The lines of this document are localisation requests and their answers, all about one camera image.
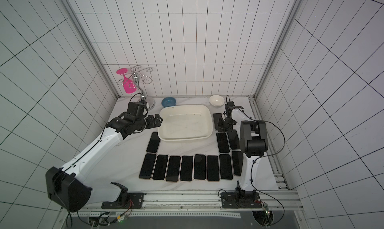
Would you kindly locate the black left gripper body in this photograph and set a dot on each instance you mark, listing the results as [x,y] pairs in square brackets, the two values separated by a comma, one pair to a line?
[141,123]

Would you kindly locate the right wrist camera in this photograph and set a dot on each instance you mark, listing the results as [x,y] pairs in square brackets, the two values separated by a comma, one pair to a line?
[229,106]

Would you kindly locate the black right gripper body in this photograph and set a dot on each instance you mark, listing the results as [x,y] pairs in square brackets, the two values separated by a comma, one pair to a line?
[226,122]

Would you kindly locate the pink stack phone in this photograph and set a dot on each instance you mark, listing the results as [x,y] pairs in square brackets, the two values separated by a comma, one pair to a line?
[237,163]

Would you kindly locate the white ceramic bowl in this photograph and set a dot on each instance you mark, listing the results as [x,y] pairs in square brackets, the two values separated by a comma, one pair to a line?
[216,100]

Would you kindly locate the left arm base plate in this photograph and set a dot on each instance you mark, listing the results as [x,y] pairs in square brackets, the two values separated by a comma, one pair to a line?
[132,200]

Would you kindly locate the chrome glass holder stand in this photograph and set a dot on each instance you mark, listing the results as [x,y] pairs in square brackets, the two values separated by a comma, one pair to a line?
[139,79]

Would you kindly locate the white plastic storage box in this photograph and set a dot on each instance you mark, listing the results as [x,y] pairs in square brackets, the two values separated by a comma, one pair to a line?
[185,123]

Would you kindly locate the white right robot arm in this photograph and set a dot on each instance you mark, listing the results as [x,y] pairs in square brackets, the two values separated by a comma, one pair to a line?
[251,138]

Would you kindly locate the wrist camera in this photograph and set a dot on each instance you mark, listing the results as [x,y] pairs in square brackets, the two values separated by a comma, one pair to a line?
[137,109]
[229,106]

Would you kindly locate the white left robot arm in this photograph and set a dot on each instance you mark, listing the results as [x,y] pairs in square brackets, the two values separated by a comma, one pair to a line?
[66,185]

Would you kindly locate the aluminium mounting rail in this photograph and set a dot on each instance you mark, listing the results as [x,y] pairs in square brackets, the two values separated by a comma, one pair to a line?
[194,203]

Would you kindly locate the blue ceramic bowl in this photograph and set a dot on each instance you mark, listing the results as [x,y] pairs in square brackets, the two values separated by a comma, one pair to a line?
[168,102]

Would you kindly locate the pink plastic wine glass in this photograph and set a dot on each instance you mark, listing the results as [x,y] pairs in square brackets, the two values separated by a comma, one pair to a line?
[126,82]

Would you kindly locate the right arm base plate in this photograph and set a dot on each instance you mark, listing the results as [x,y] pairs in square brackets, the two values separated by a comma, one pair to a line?
[247,200]

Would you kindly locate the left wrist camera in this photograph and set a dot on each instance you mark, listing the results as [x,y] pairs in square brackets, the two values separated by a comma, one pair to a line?
[137,109]

